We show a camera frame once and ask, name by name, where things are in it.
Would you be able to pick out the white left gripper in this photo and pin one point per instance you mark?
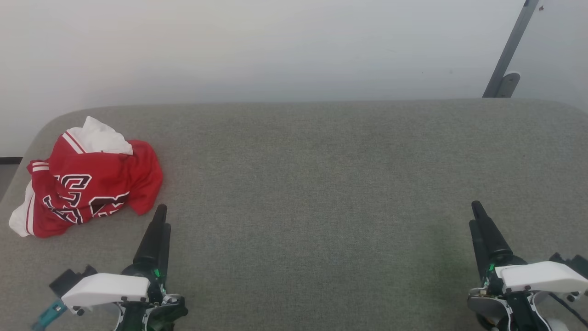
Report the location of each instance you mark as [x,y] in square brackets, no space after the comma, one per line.
[105,289]

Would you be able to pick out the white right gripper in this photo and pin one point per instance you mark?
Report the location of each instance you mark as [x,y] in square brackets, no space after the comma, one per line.
[542,276]

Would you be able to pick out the red and white basketball jersey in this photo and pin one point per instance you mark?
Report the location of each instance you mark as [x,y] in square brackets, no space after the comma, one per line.
[92,170]

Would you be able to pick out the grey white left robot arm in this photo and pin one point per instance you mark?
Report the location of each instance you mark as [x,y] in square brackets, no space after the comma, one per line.
[135,325]

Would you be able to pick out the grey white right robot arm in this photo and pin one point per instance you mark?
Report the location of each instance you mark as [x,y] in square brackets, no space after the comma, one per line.
[484,310]

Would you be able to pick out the black baseboard strip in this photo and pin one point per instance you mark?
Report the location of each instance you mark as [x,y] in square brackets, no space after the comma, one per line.
[9,161]

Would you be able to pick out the grey metal pole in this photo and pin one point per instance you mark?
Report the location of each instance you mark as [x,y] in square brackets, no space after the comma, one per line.
[510,50]

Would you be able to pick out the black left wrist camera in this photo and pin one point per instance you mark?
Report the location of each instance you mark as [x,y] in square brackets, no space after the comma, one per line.
[69,279]

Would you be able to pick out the teal left camera connector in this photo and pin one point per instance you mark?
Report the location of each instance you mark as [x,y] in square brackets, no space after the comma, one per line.
[48,315]

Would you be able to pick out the grey metal pole bracket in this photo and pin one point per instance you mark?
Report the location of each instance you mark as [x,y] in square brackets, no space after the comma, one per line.
[508,85]

